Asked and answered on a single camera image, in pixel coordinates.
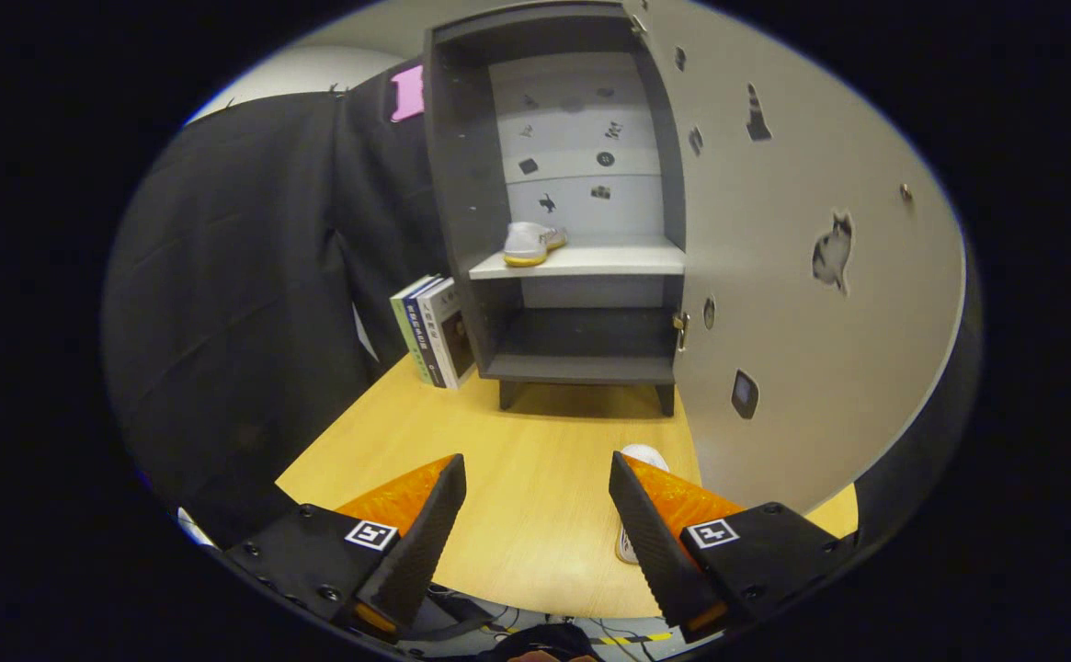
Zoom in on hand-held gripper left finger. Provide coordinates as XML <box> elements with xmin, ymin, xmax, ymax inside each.
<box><xmin>222</xmin><ymin>453</ymin><xmax>468</xmax><ymax>645</ymax></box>

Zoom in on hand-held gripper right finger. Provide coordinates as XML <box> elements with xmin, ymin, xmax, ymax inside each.
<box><xmin>609</xmin><ymin>451</ymin><xmax>858</xmax><ymax>645</ymax></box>

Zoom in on white canvas shoe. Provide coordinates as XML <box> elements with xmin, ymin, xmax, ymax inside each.
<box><xmin>503</xmin><ymin>221</ymin><xmax>568</xmax><ymax>268</ymax></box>
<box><xmin>615</xmin><ymin>444</ymin><xmax>674</xmax><ymax>565</ymax></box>

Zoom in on light grey shoe cabinet door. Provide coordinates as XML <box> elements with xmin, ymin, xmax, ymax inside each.
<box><xmin>622</xmin><ymin>0</ymin><xmax>985</xmax><ymax>553</ymax></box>

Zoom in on dark cloth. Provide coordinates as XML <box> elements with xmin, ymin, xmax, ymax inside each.
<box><xmin>489</xmin><ymin>623</ymin><xmax>602</xmax><ymax>662</ymax></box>

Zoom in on dark blue book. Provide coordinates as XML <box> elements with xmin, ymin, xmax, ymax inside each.
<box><xmin>404</xmin><ymin>278</ymin><xmax>449</xmax><ymax>389</ymax></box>

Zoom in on black backdrop cloth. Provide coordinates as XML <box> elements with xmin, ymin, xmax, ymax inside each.
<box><xmin>101</xmin><ymin>60</ymin><xmax>449</xmax><ymax>553</ymax></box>

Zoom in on black cables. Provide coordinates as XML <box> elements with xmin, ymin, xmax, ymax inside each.
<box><xmin>425</xmin><ymin>584</ymin><xmax>522</xmax><ymax>640</ymax></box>

